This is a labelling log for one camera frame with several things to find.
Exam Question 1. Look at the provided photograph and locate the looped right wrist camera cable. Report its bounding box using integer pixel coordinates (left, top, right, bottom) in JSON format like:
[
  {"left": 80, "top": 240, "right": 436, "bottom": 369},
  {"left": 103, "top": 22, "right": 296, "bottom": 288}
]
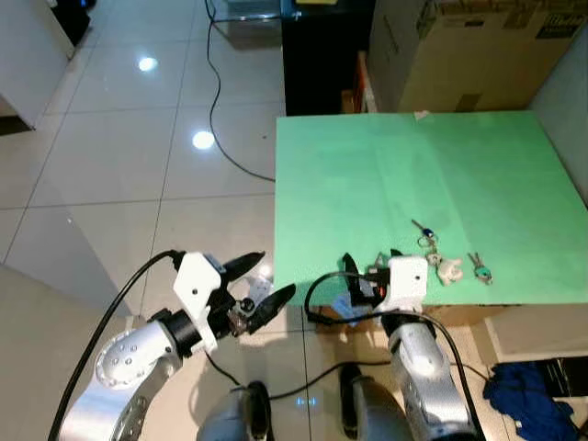
[{"left": 303, "top": 271, "right": 433, "bottom": 324}]

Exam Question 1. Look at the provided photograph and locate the black floor cable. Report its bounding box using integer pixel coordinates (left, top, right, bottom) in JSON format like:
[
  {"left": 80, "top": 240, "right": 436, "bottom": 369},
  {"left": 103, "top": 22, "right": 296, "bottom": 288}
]
[{"left": 203, "top": 0, "right": 277, "bottom": 183}]

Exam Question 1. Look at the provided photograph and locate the black printed box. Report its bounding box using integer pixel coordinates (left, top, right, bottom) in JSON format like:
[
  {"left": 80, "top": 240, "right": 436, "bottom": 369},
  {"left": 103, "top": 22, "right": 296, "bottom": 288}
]
[{"left": 537, "top": 356, "right": 588, "bottom": 398}]

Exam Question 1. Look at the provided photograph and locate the robot left leg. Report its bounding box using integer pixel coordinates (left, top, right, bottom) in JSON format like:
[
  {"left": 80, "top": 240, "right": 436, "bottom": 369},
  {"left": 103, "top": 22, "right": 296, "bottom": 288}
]
[{"left": 196, "top": 381, "right": 274, "bottom": 441}]

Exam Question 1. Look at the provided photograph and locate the black bag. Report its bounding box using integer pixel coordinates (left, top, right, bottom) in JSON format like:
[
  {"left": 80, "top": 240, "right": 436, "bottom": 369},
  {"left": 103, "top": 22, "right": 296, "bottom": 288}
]
[{"left": 51, "top": 0, "right": 93, "bottom": 45}]

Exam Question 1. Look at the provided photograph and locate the robot leg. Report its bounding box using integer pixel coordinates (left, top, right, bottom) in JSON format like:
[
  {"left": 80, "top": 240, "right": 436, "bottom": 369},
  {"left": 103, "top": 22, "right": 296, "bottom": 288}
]
[
  {"left": 338, "top": 363, "right": 410, "bottom": 441},
  {"left": 196, "top": 381, "right": 274, "bottom": 441}
]

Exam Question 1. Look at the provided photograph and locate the black cabinet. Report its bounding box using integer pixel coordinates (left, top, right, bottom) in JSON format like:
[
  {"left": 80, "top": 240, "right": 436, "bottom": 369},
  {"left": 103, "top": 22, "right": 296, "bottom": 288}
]
[{"left": 280, "top": 0, "right": 379, "bottom": 117}]

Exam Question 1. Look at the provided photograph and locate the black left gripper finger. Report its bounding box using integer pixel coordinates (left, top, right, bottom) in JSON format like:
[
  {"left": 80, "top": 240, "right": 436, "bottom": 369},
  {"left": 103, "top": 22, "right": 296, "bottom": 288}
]
[
  {"left": 223, "top": 250, "right": 267, "bottom": 281},
  {"left": 250, "top": 283, "right": 298, "bottom": 329}
]

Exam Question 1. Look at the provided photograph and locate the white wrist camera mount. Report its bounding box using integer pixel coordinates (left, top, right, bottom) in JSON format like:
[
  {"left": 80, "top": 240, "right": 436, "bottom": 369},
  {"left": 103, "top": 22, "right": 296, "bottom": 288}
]
[
  {"left": 172, "top": 251, "right": 226, "bottom": 355},
  {"left": 386, "top": 255, "right": 430, "bottom": 315}
]

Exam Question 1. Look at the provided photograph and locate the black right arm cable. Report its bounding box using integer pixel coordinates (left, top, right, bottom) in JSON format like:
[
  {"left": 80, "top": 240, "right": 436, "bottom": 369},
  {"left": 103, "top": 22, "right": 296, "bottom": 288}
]
[{"left": 427, "top": 317, "right": 483, "bottom": 441}]

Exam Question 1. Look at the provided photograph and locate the white furniture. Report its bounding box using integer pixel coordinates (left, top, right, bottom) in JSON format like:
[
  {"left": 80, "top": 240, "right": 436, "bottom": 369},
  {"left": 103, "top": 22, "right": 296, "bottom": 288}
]
[{"left": 0, "top": 0, "right": 76, "bottom": 130}]

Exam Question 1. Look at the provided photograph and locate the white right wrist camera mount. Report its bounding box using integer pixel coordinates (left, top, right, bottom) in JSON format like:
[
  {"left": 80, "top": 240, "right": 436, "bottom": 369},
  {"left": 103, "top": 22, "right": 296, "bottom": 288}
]
[{"left": 386, "top": 255, "right": 430, "bottom": 315}]

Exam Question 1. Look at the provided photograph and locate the robot right leg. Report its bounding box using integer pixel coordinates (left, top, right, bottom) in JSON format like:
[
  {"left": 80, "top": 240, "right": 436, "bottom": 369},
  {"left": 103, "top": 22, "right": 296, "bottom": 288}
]
[{"left": 338, "top": 363, "right": 410, "bottom": 441}]

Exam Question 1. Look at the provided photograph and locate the cardboard table base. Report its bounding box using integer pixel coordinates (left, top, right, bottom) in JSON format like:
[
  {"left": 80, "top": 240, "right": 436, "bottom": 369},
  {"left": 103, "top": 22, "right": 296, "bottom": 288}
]
[{"left": 418, "top": 301, "right": 588, "bottom": 364}]

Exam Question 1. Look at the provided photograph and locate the green table mat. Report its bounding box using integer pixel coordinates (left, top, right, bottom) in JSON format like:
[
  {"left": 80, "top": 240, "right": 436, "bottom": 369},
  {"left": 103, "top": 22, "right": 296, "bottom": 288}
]
[{"left": 273, "top": 110, "right": 588, "bottom": 309}]

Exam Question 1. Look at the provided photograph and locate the key with green head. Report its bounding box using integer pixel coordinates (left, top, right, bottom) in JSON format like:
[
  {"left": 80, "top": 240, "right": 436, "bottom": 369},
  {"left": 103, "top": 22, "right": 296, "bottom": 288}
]
[{"left": 467, "top": 252, "right": 495, "bottom": 287}]

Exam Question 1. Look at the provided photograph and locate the large cardboard box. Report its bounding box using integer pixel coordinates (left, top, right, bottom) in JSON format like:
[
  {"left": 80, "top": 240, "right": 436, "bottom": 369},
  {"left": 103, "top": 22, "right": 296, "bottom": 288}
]
[{"left": 366, "top": 0, "right": 587, "bottom": 115}]

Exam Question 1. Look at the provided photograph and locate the blue cloth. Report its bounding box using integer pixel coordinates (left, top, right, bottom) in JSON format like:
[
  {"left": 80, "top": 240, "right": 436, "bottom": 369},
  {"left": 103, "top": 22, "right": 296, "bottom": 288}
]
[{"left": 483, "top": 360, "right": 578, "bottom": 441}]

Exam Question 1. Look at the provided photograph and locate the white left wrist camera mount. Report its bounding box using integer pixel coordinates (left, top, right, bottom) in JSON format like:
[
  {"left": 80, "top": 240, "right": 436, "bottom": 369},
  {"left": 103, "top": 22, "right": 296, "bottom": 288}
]
[{"left": 172, "top": 251, "right": 226, "bottom": 355}]

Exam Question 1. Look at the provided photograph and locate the small side table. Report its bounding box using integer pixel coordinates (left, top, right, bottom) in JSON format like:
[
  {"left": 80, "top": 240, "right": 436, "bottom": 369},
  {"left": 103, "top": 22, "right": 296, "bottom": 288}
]
[{"left": 207, "top": 0, "right": 300, "bottom": 21}]

